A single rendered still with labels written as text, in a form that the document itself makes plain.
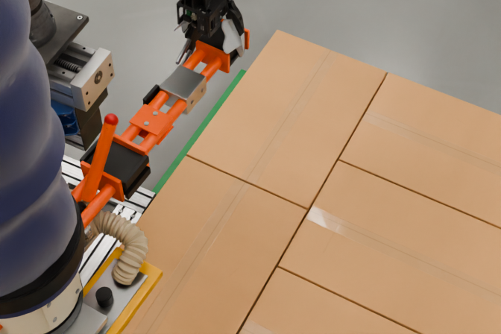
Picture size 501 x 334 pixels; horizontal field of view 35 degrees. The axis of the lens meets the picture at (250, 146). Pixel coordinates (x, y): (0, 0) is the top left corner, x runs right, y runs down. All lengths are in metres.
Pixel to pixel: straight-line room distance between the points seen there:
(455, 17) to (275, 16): 0.79
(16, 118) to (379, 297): 1.40
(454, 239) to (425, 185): 0.19
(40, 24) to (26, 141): 1.04
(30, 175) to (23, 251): 0.14
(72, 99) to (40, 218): 0.94
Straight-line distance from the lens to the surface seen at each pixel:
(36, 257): 1.08
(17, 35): 0.83
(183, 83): 1.48
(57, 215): 1.08
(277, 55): 2.57
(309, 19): 3.50
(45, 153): 0.97
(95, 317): 1.33
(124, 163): 1.37
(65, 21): 2.00
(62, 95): 1.97
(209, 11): 1.44
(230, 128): 2.36
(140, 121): 1.43
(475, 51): 3.50
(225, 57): 1.52
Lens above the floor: 2.39
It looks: 53 degrees down
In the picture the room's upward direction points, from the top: 2 degrees clockwise
